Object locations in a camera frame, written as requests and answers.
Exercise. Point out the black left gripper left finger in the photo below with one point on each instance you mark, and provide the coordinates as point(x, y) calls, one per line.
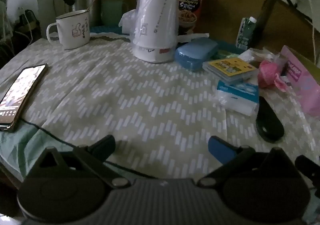
point(93, 158)

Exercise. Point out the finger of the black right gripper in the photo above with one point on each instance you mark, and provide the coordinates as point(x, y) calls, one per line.
point(268, 125)

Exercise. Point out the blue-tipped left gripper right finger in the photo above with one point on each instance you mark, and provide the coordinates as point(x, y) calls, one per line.
point(233, 159)

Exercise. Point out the blue white tissue pack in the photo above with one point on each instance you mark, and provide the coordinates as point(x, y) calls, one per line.
point(241, 97)

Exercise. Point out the pink knitted soft toy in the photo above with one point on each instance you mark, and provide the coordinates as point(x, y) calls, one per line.
point(269, 76)

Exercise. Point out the yellow card box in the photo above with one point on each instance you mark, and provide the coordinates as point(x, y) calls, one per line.
point(230, 70)

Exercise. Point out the blue plastic case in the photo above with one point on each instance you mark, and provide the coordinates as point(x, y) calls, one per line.
point(192, 55)

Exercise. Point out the pink macaron tin box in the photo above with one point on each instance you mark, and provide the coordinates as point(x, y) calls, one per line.
point(304, 78)

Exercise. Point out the patterned tablecloth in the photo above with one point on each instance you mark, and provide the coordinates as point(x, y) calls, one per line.
point(161, 115)

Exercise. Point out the smartphone with lit screen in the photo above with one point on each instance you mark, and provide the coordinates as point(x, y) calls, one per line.
point(17, 95)

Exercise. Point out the green drink carton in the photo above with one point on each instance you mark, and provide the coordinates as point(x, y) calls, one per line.
point(245, 32)

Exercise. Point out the brown tray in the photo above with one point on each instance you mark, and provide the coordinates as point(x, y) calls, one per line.
point(281, 25)

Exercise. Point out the white enamel mug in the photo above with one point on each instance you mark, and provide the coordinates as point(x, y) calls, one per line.
point(72, 28)

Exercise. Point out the white kettle in plastic bag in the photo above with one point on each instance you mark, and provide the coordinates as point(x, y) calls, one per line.
point(153, 29)

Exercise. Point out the green cup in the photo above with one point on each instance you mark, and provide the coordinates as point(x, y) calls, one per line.
point(112, 11)

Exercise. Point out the red snack bag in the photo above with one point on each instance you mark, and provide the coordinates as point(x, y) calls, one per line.
point(189, 13)

